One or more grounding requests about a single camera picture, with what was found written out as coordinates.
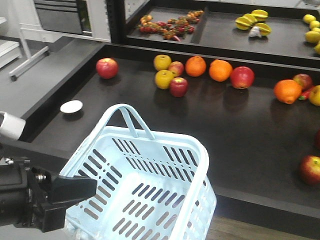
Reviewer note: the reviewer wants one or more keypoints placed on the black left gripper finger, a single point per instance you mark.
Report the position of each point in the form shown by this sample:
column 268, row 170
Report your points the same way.
column 71, row 190

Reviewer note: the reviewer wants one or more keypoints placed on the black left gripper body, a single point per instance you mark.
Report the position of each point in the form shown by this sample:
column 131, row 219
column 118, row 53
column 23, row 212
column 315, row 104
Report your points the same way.
column 25, row 196

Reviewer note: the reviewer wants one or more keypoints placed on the light blue plastic basket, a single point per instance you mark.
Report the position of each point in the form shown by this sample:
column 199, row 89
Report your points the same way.
column 151, row 185

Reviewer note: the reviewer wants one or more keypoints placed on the small white dish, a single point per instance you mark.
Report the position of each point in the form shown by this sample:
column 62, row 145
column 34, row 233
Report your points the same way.
column 71, row 107

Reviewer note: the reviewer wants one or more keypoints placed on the red apple far left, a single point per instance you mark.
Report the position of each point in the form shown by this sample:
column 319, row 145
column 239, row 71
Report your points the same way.
column 107, row 68

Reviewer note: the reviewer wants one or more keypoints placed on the yellow apple front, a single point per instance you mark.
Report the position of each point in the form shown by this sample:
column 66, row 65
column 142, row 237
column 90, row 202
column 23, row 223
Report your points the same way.
column 163, row 78

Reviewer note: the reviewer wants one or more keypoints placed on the yellow apple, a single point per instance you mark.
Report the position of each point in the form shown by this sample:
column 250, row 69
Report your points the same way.
column 163, row 78
column 314, row 96
column 162, row 62

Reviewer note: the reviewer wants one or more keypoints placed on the small dark red apple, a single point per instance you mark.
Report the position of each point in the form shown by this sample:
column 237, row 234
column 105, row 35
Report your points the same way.
column 178, row 87

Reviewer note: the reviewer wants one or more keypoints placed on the yellow apple back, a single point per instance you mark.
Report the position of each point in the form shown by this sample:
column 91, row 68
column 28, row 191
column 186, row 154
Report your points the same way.
column 162, row 62

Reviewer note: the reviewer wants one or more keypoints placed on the pink apple back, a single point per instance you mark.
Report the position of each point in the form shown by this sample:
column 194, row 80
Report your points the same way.
column 176, row 68

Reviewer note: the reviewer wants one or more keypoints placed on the orange back left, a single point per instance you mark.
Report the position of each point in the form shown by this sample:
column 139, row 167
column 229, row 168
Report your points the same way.
column 195, row 66

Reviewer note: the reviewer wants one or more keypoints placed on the orange back right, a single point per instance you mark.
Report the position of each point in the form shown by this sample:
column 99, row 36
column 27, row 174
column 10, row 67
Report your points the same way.
column 220, row 70

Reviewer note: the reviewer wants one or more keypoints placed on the black wood display table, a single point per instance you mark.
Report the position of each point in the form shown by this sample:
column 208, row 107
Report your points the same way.
column 255, row 142

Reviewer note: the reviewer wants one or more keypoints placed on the large red apple back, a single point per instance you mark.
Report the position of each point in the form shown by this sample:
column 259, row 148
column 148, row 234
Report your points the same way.
column 242, row 77

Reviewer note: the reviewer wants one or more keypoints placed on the orange with nub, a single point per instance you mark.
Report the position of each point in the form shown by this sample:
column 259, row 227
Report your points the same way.
column 287, row 91

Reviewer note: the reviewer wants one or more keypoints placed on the red apple front left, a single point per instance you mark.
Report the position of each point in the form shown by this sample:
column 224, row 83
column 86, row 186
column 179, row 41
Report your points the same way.
column 309, row 170

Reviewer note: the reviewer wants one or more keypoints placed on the white garlic bulb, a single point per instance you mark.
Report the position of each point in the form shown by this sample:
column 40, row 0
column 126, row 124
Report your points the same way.
column 255, row 32

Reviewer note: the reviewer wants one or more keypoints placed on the red chili pepper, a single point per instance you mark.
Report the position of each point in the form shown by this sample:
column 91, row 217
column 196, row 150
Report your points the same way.
column 305, row 94

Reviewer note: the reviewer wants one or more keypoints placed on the red apple middle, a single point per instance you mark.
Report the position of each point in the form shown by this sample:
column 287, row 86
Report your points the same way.
column 316, row 141

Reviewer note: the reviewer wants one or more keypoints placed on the black upper shelf tray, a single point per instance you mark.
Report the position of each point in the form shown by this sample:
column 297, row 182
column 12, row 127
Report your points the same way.
column 216, row 33

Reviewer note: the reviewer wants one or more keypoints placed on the red apple behind orange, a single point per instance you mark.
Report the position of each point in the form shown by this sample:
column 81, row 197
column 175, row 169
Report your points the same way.
column 304, row 80

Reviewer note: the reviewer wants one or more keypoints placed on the yellow apple right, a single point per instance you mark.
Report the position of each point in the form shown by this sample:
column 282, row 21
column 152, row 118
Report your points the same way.
column 314, row 96

